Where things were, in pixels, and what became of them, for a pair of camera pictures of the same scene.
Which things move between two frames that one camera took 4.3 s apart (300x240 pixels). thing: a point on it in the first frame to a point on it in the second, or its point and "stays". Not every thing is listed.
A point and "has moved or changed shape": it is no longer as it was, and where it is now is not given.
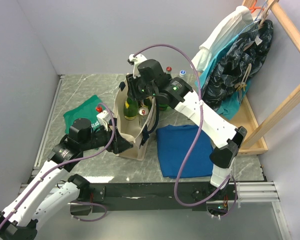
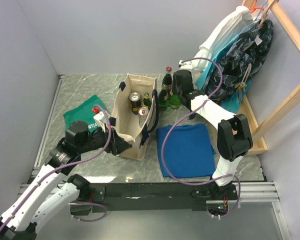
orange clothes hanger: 254,8 stays
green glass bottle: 130,109 has moved or changed shape
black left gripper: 119,144 stays
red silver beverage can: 143,113 stays
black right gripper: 132,83 to 174,82
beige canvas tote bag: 139,137 stays
